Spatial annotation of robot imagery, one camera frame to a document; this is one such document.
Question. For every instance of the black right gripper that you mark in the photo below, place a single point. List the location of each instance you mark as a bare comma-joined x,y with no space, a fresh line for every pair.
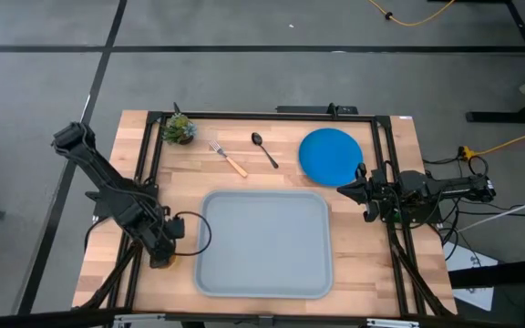
373,193

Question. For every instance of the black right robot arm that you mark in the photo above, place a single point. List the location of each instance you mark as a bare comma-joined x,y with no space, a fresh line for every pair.
449,187

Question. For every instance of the grey plastic tray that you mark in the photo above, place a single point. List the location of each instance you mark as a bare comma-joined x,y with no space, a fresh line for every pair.
262,246

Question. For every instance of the black rig beam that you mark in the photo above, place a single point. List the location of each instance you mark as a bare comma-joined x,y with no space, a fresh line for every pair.
39,318
508,272

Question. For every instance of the white paper sheet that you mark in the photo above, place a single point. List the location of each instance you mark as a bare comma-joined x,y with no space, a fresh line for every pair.
467,262

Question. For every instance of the black spoon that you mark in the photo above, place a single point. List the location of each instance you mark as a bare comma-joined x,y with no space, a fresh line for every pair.
257,138

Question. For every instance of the black bracket on table edge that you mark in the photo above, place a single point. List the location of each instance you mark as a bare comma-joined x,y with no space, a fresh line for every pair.
308,109

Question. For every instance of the black aluminium table frame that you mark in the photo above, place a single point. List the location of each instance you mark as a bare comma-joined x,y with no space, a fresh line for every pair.
267,116

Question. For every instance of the blue round plate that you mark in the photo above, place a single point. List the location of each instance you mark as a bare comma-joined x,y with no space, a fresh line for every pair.
328,155

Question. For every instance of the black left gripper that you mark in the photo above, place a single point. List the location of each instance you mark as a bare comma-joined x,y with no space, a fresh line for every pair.
160,255

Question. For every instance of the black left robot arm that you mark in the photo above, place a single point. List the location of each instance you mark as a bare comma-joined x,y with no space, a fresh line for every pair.
107,182

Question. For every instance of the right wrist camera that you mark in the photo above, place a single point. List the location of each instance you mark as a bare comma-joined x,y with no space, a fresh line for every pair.
384,182

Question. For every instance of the black stand frame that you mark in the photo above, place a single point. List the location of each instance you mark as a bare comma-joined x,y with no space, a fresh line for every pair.
508,117

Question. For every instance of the small potted succulent plant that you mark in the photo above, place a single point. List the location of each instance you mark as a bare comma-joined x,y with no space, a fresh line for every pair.
179,128

